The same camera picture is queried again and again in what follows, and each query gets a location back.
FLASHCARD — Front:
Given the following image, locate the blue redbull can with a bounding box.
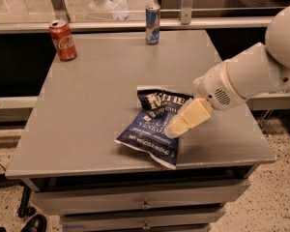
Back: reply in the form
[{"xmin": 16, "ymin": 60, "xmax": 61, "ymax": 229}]
[{"xmin": 145, "ymin": 4, "xmax": 160, "ymax": 45}]

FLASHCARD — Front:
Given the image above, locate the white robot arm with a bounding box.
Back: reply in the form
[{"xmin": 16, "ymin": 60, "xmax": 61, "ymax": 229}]
[{"xmin": 164, "ymin": 7, "xmax": 290, "ymax": 138}]

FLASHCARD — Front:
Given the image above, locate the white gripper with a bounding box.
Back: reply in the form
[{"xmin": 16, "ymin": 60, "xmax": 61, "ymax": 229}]
[{"xmin": 164, "ymin": 62, "xmax": 247, "ymax": 138}]

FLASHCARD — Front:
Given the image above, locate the blue kettle chip bag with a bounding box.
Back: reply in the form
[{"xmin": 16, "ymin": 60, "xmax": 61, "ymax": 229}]
[{"xmin": 115, "ymin": 86, "xmax": 191, "ymax": 169}]

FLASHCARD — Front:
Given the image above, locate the upper grey drawer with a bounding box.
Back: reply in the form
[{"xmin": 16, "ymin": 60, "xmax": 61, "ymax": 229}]
[{"xmin": 31, "ymin": 179, "xmax": 250, "ymax": 215}]

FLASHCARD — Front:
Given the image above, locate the metal railing frame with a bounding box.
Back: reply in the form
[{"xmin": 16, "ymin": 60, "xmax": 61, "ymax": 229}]
[{"xmin": 0, "ymin": 0, "xmax": 290, "ymax": 33}]

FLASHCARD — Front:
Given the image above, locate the red coca-cola can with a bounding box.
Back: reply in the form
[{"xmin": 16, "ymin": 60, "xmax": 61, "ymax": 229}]
[{"xmin": 49, "ymin": 19, "xmax": 77, "ymax": 61}]

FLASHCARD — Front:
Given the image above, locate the grey drawer cabinet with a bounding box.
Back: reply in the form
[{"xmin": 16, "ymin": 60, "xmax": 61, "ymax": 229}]
[{"xmin": 7, "ymin": 30, "xmax": 275, "ymax": 232}]

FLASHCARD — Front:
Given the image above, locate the lower grey drawer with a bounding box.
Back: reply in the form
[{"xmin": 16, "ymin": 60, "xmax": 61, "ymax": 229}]
[{"xmin": 60, "ymin": 207, "xmax": 225, "ymax": 232}]

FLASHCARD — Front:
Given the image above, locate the black shoe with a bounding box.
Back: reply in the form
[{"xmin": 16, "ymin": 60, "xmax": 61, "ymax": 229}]
[{"xmin": 20, "ymin": 215, "xmax": 47, "ymax": 232}]

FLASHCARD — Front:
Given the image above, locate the white pedestal base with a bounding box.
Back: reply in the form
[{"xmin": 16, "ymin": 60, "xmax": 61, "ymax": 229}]
[{"xmin": 87, "ymin": 0, "xmax": 129, "ymax": 21}]

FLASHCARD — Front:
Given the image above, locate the grey drawer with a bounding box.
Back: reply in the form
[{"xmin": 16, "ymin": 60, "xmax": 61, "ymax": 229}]
[
  {"xmin": 60, "ymin": 207, "xmax": 225, "ymax": 232},
  {"xmin": 31, "ymin": 179, "xmax": 250, "ymax": 215}
]

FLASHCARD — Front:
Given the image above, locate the black caster leg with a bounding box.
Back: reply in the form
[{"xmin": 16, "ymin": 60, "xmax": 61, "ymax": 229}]
[{"xmin": 17, "ymin": 186, "xmax": 36, "ymax": 218}]

